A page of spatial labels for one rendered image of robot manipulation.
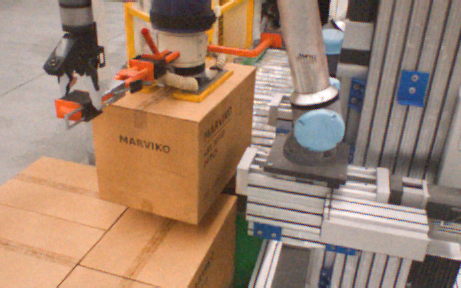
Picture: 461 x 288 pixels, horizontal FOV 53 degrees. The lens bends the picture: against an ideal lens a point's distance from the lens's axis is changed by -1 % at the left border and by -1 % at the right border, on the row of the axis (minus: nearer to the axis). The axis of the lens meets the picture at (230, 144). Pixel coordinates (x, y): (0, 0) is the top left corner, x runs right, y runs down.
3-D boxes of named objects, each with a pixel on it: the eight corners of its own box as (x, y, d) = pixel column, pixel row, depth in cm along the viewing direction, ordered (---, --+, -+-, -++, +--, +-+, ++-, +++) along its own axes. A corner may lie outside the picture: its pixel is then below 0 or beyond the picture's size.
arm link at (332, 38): (310, 72, 167) (315, 35, 161) (311, 61, 179) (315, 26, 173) (344, 75, 165) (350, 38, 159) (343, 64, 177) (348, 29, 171)
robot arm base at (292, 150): (337, 146, 138) (342, 115, 134) (333, 170, 125) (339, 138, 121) (287, 138, 142) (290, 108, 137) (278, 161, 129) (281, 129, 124)
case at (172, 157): (171, 134, 224) (170, 53, 205) (250, 151, 212) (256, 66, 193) (99, 199, 173) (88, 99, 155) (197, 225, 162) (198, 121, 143)
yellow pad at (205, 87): (210, 70, 187) (211, 58, 185) (234, 74, 185) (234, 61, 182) (172, 98, 159) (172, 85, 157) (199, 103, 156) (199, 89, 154)
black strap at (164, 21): (168, 12, 177) (167, 1, 175) (224, 18, 170) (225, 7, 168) (137, 24, 158) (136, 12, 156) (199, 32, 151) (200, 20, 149)
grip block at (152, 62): (141, 69, 154) (140, 52, 151) (168, 74, 151) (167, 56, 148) (128, 77, 147) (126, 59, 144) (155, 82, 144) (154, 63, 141)
